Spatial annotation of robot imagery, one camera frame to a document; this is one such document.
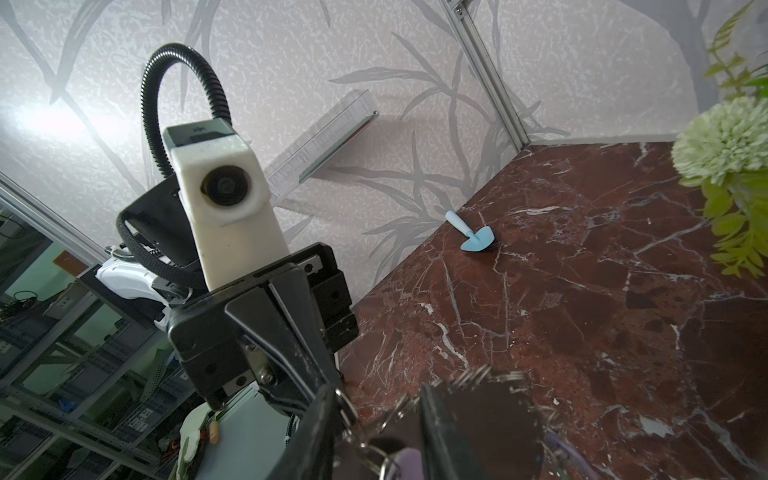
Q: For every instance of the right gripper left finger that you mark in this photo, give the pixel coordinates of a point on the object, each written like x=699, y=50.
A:
x=310, y=453

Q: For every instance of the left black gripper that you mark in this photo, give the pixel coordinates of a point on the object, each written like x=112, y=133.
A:
x=279, y=327

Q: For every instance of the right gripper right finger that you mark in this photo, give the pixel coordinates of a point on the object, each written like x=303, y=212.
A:
x=486, y=429

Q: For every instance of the purple tagged key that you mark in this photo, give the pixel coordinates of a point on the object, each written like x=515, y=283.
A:
x=406, y=464

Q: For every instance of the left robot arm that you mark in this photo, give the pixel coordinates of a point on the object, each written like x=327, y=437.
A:
x=157, y=263

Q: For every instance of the light blue toy shovel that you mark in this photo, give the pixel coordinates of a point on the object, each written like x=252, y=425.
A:
x=476, y=241

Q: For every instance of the potted flower plant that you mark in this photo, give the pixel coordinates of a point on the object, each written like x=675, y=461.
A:
x=723, y=153

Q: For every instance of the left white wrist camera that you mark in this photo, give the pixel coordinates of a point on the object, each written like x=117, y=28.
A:
x=227, y=200

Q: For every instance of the clear plastic wall shelf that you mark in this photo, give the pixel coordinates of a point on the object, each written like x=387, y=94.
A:
x=316, y=146

